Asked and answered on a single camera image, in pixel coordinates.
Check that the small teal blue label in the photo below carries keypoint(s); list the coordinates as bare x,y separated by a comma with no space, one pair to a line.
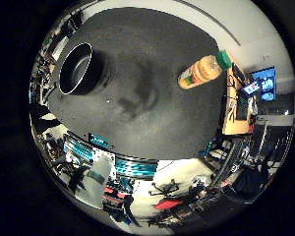
99,141

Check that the flat red object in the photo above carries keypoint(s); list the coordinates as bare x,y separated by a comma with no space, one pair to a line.
168,204

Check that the wooden side desk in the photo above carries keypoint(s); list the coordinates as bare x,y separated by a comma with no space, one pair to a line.
234,126

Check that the orange juice bottle green cap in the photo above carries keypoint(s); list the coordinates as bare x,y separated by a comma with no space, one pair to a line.
201,71

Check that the monitor with blue screen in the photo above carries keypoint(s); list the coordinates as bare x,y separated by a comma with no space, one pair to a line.
267,83

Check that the long teal blue strip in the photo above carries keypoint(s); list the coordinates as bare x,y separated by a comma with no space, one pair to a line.
136,168

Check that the small lit tablet screen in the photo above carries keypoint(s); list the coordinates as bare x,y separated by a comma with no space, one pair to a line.
251,88

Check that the teal boxes on shelf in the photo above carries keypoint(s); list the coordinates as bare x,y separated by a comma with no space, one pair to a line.
78,150

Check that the black saucepan with white rim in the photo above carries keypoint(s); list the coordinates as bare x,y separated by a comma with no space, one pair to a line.
78,70

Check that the black tripod stand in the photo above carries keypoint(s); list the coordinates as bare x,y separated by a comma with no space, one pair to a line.
164,189

